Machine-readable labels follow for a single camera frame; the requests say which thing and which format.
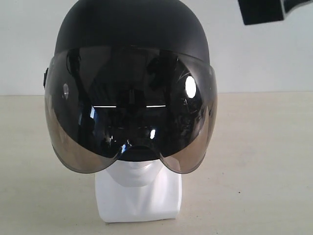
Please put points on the black helmet with visor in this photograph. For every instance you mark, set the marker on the black helmet with visor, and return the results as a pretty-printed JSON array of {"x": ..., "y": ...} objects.
[{"x": 131, "y": 81}]

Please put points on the white mannequin head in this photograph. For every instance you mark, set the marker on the white mannequin head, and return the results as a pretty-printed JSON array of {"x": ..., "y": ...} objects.
[{"x": 138, "y": 192}]

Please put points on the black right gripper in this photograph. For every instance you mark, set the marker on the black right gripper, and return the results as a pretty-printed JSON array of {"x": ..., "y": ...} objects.
[{"x": 268, "y": 11}]

